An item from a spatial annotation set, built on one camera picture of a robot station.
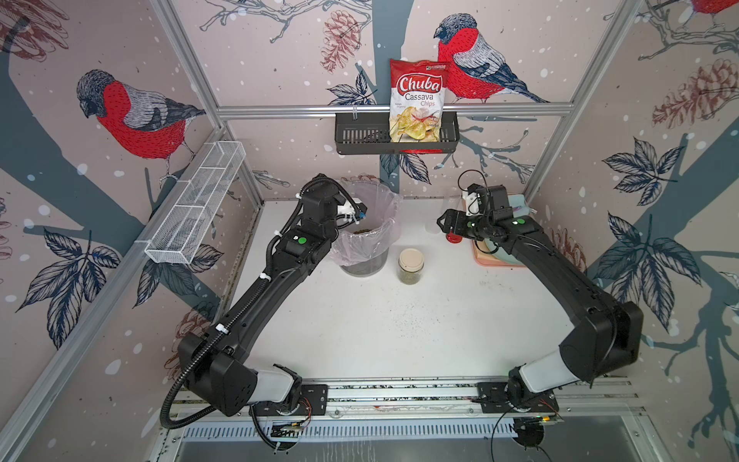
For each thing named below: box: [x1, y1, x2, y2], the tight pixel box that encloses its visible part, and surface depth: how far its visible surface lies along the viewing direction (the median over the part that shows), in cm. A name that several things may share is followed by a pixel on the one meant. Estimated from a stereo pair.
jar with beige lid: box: [398, 248, 425, 285], surface depth 92 cm
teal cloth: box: [507, 194, 531, 219], surface depth 120 cm
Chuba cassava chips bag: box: [389, 59, 451, 143], surface depth 87 cm
